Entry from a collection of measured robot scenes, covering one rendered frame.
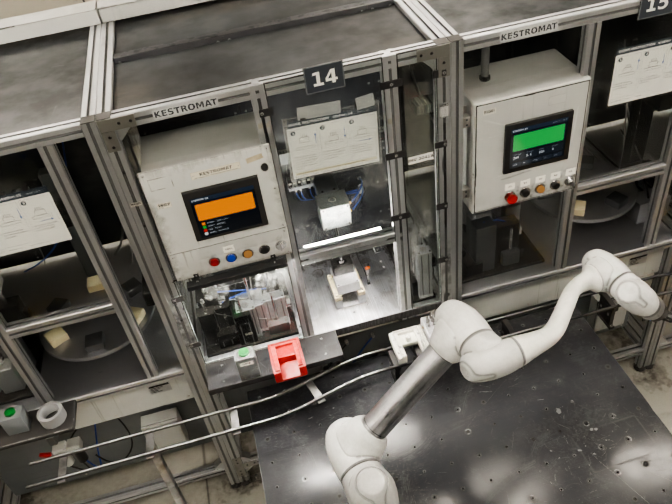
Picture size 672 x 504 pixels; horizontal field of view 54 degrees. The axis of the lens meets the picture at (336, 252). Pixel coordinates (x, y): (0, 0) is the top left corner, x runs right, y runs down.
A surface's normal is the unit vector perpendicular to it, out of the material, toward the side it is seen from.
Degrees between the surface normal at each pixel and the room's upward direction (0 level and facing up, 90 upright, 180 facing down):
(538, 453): 0
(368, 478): 7
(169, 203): 90
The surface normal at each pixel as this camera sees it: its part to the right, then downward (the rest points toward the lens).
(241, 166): 0.24, 0.62
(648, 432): -0.11, -0.75
